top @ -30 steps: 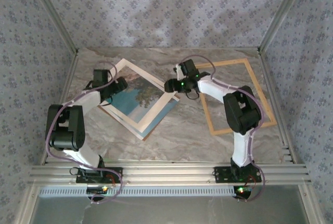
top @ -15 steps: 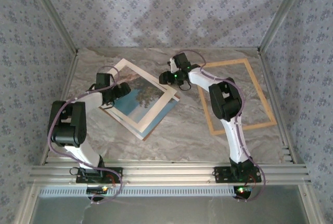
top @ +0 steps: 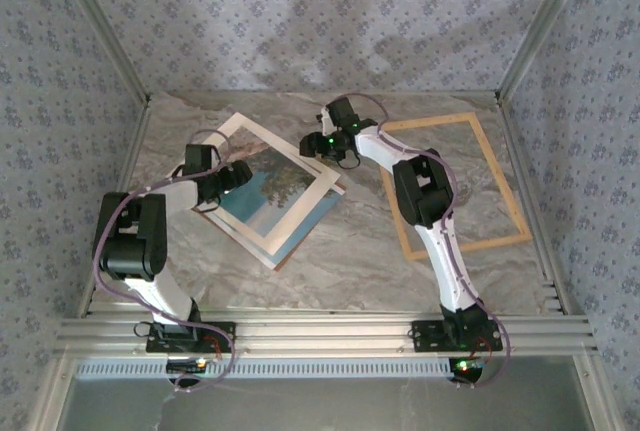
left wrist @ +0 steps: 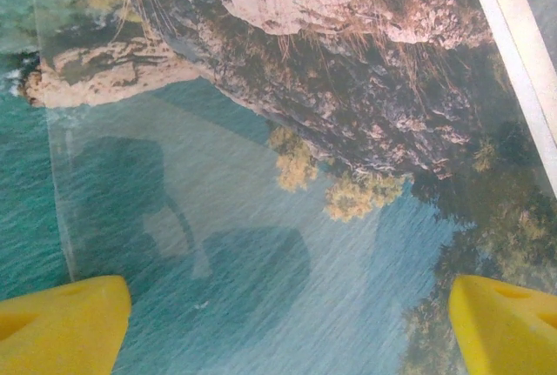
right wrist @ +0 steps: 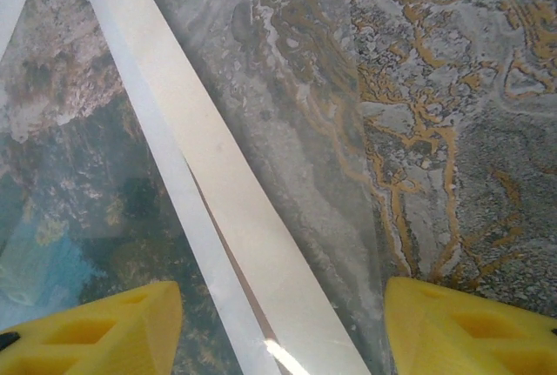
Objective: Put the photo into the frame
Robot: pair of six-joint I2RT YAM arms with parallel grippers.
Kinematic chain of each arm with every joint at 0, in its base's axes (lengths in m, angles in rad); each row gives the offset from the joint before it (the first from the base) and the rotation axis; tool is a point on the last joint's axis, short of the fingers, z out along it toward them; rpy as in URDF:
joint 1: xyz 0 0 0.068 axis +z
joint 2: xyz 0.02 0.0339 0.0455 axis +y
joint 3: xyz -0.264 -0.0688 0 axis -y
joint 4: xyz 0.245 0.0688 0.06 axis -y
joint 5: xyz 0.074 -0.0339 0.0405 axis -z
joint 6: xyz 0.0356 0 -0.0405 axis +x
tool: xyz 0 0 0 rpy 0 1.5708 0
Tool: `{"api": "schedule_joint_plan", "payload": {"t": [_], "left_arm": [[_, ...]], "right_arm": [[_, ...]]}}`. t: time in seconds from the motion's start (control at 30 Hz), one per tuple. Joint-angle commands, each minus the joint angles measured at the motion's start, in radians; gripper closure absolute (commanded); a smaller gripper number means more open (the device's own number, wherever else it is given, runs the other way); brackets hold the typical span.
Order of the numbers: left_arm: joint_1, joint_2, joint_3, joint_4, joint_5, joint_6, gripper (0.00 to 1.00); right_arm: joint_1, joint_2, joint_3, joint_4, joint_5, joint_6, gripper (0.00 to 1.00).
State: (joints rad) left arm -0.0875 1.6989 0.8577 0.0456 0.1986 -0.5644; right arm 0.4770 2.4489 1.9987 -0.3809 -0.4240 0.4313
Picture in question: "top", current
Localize aluminium side rail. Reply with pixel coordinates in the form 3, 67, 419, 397
494, 93, 574, 317
74, 98, 154, 320

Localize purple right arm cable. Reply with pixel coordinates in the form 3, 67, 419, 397
344, 93, 512, 391

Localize light wooden picture frame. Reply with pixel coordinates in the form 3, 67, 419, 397
382, 111, 534, 263

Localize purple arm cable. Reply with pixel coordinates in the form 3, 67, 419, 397
92, 128, 239, 395
344, 93, 512, 391

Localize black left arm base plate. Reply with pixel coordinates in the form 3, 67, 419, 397
146, 320, 237, 354

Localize aluminium cross rail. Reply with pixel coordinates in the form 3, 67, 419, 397
53, 300, 600, 358

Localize control board with LED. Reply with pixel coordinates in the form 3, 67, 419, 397
166, 357, 209, 375
448, 357, 489, 385

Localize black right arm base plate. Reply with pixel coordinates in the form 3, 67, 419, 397
409, 319, 504, 352

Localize aluminium corner post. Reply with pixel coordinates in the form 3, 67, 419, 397
494, 0, 600, 102
49, 0, 154, 105

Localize brown backing board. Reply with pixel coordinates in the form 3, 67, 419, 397
192, 184, 348, 272

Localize white mat board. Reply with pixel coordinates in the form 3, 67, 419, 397
197, 111, 342, 256

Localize grey metal sheet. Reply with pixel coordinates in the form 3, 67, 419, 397
57, 373, 601, 431

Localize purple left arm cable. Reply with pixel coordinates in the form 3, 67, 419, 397
92, 128, 239, 395

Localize slotted grey cable duct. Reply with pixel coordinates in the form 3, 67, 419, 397
74, 356, 454, 381

